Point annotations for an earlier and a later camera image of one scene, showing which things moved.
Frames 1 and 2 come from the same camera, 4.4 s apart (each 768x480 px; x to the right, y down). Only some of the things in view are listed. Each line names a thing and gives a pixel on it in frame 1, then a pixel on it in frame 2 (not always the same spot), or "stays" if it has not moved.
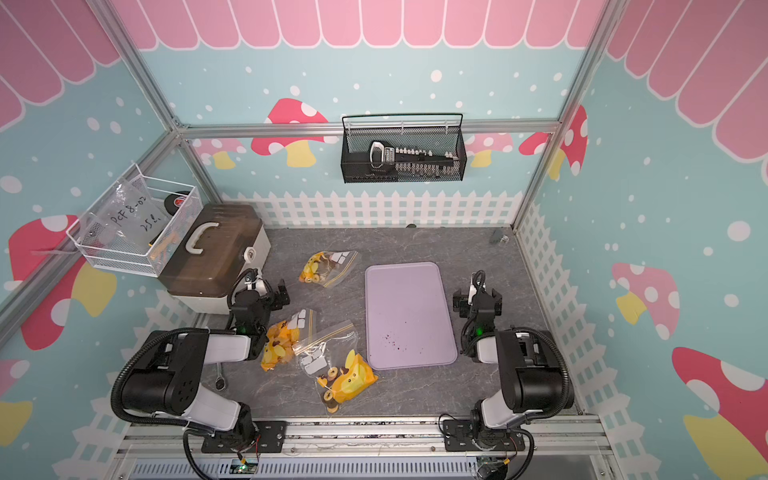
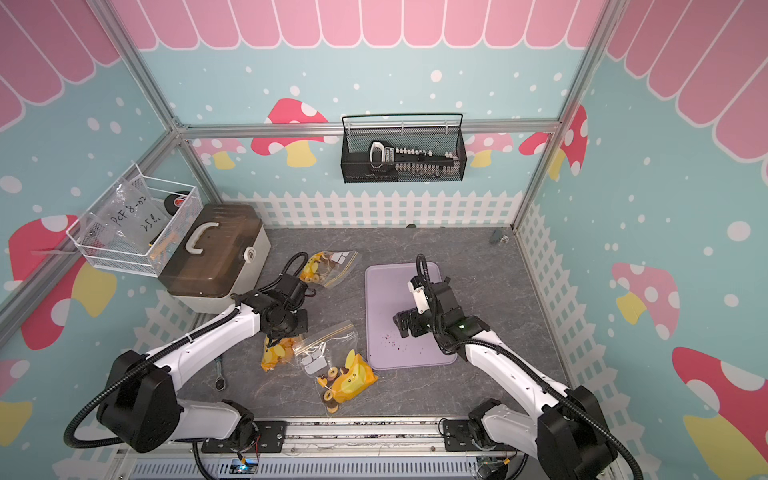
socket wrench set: [412, 160] stays
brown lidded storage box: [213, 245] stays
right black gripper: [462, 303] -> [413, 316]
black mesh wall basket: [403, 155] stays
